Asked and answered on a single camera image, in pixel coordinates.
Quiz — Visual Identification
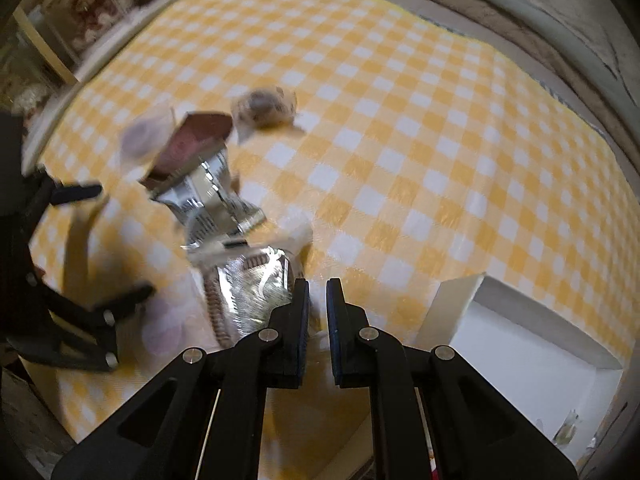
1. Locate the white cardboard box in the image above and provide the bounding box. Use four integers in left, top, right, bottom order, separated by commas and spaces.
417, 272, 627, 463

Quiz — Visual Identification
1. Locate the round brown wrapped snack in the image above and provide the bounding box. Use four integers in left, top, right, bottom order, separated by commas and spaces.
230, 85, 307, 146

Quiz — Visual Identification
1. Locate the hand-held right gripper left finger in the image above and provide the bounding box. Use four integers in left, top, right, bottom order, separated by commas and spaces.
50, 277, 312, 480

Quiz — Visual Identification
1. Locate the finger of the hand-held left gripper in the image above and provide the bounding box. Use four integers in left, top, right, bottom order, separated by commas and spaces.
5, 267, 157, 373
30, 167, 104, 211

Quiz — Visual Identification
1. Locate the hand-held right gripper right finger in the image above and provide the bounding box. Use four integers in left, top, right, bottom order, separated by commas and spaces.
326, 277, 581, 480

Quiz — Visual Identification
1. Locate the green white snack packet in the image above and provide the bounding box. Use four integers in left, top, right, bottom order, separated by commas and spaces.
551, 409, 585, 450

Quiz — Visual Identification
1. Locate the wooden shelf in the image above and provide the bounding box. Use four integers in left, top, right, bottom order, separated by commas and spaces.
0, 0, 137, 116

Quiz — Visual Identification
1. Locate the pink round snack packet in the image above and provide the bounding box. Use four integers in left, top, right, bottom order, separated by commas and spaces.
139, 292, 202, 362

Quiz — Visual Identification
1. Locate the clear purple round snack packet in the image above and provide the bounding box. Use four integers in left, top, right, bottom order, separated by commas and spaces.
119, 104, 177, 172

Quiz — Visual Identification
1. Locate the silver foil snack packet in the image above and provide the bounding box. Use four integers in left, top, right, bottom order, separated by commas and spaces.
186, 240, 315, 350

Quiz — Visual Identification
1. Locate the brown snack packet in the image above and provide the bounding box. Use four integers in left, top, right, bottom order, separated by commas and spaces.
139, 111, 235, 192

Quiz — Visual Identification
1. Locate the folded grey beige blanket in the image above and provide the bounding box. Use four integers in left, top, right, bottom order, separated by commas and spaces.
400, 0, 640, 161

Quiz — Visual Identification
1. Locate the yellow checkered cloth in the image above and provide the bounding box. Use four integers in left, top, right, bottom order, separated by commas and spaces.
27, 0, 632, 480

